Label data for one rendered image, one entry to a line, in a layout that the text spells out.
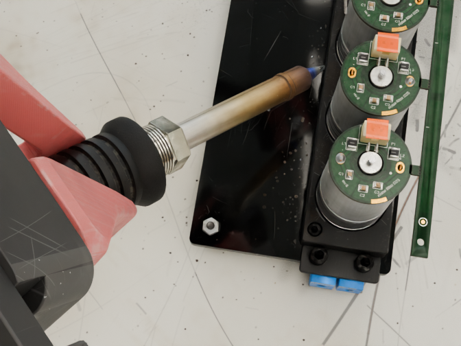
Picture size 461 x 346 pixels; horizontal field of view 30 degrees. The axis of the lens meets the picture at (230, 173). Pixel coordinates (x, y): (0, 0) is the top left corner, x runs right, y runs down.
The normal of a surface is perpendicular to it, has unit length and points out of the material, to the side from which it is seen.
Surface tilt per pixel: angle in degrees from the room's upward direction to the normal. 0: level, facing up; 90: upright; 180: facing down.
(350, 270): 0
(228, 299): 0
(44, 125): 87
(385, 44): 0
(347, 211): 90
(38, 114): 87
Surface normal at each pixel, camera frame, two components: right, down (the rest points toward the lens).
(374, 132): 0.00, -0.25
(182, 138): 0.60, -0.01
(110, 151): 0.23, -0.61
